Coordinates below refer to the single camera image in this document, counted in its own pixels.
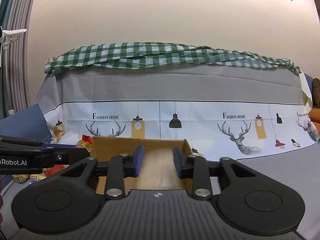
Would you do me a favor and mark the round puffed grain cake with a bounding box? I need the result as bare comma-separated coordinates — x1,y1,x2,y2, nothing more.
12,174,29,184

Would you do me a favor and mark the yellow Alpenliebe candy bar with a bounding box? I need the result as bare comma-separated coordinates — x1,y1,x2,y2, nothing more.
29,174,47,182

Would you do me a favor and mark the red peanut snack bag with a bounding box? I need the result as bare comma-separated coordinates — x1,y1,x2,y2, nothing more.
75,134,93,153

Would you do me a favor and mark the red square snack packet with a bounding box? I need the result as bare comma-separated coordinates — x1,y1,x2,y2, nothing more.
43,164,68,177

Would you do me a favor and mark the brown cardboard box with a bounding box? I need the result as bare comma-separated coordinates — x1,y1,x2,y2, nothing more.
91,137,202,194

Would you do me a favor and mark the grey deer print cloth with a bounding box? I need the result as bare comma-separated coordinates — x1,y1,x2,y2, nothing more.
37,64,319,239

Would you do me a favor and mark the green checkered cloth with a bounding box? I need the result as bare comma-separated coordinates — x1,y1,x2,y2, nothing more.
44,42,301,75

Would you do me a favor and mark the orange cushion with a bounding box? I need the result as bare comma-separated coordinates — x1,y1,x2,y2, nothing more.
309,106,320,133

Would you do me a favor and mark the brown blanket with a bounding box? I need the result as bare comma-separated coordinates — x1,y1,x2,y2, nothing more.
312,78,320,107

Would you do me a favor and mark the grey curtain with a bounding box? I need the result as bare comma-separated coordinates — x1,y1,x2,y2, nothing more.
1,0,34,119

